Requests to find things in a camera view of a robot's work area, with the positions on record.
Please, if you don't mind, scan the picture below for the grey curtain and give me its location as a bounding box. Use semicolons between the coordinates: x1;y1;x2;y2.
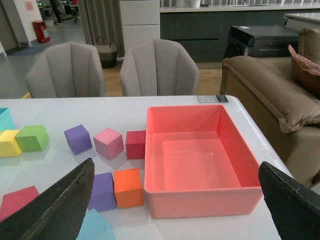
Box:
77;0;125;58

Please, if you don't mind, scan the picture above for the pink foam cube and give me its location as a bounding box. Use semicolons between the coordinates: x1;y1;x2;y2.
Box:
93;128;124;160

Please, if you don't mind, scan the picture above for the light blue foam cube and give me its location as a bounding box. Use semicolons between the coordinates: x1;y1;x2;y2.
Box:
76;208;116;240

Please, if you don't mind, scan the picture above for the orange foam cube right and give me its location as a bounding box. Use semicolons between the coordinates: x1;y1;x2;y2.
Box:
114;168;144;209

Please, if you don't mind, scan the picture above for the grey chair right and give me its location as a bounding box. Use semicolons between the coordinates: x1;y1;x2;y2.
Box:
119;39;200;97

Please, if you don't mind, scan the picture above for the white drawer cabinet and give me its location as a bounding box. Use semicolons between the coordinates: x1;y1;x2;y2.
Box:
119;0;161;51

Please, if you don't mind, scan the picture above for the dark kitchen counter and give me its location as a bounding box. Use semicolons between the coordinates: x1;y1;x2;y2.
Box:
160;2;320;63

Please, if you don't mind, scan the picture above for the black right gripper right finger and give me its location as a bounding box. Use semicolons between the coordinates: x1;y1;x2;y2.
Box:
258;161;320;240

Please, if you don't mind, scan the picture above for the pink plastic bin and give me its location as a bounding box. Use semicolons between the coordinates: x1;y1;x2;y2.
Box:
144;104;262;219

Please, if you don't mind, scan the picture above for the green foam cube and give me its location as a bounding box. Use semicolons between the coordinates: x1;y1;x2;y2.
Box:
15;124;49;153

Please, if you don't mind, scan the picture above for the table label sticker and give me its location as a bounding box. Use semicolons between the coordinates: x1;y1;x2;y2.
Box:
197;95;228;103

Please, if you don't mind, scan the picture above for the woven basket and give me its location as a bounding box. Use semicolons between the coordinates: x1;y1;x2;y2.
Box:
95;36;118;69

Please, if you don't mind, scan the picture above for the purple foam cube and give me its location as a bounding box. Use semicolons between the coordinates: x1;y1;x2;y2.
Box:
64;124;93;155
88;172;117;213

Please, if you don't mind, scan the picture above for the purple foam cube near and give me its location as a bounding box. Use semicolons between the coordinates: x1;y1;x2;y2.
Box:
88;172;117;213

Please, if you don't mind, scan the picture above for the purple foam cube far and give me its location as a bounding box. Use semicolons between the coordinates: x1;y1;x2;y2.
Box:
64;124;93;155

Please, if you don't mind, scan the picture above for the grey chair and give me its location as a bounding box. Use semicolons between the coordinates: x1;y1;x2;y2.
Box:
119;39;200;97
26;42;106;98

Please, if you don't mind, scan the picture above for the yellow foam cube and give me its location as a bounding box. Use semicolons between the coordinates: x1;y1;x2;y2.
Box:
0;129;22;157

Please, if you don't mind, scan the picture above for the grey chair left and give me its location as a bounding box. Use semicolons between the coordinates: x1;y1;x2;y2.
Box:
26;42;106;98

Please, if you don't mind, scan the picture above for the pink brown cushion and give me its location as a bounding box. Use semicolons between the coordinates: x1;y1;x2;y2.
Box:
288;44;320;91

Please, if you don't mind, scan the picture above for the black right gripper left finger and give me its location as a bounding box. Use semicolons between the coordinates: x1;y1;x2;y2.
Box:
0;158;95;240

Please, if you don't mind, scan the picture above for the brown sofa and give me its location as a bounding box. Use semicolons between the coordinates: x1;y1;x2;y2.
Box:
220;27;320;188

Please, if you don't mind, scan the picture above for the red foam cube front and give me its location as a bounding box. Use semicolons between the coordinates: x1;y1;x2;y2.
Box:
0;186;39;221

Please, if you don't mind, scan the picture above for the dark red foam cube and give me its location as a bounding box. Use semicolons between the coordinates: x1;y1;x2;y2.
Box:
125;130;146;160

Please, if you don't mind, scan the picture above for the cyan plastic bin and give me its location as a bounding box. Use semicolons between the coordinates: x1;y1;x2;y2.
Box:
0;107;16;131

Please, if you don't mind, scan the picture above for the black appliance cabinet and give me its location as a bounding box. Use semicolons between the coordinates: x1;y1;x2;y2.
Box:
223;25;299;58

